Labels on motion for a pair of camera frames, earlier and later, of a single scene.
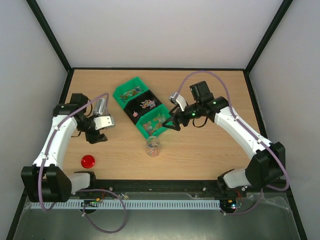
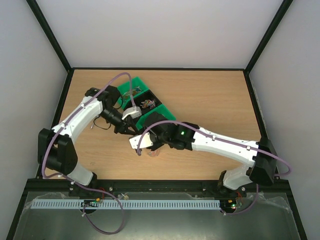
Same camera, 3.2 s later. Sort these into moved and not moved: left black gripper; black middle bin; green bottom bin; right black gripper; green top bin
Moved: right black gripper; left black gripper
Not moved: green top bin; green bottom bin; black middle bin
